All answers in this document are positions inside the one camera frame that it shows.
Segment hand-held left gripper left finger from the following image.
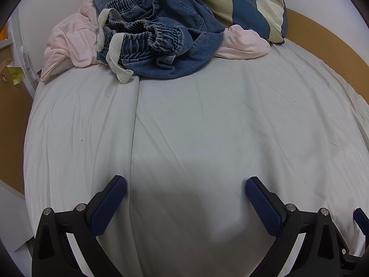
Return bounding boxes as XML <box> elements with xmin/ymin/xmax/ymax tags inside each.
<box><xmin>31</xmin><ymin>175</ymin><xmax>128</xmax><ymax>277</ymax></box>

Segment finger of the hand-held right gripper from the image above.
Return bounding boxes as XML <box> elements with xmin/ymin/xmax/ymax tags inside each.
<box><xmin>354</xmin><ymin>208</ymin><xmax>369</xmax><ymax>233</ymax></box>

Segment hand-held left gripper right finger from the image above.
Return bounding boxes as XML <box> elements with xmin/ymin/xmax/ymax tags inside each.
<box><xmin>245</xmin><ymin>176</ymin><xmax>351</xmax><ymax>277</ymax></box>

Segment blue denim jeans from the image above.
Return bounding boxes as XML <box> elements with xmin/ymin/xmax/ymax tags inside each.
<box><xmin>92</xmin><ymin>0</ymin><xmax>225</xmax><ymax>84</ymax></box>

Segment white bed sheet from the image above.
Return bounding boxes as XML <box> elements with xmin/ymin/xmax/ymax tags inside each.
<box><xmin>24</xmin><ymin>39</ymin><xmax>369</xmax><ymax>277</ymax></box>

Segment yellow paper note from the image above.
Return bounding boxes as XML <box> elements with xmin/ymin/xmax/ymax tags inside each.
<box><xmin>7</xmin><ymin>65</ymin><xmax>26</xmax><ymax>86</ymax></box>

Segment pink duvet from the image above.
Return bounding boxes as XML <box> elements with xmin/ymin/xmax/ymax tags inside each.
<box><xmin>40</xmin><ymin>0</ymin><xmax>271</xmax><ymax>85</ymax></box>

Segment blue beige checked pillow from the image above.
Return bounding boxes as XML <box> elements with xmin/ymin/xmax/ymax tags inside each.
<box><xmin>184</xmin><ymin>0</ymin><xmax>289</xmax><ymax>45</ymax></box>

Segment wooden bed frame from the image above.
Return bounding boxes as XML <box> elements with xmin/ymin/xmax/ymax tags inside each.
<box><xmin>0</xmin><ymin>9</ymin><xmax>369</xmax><ymax>195</ymax></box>

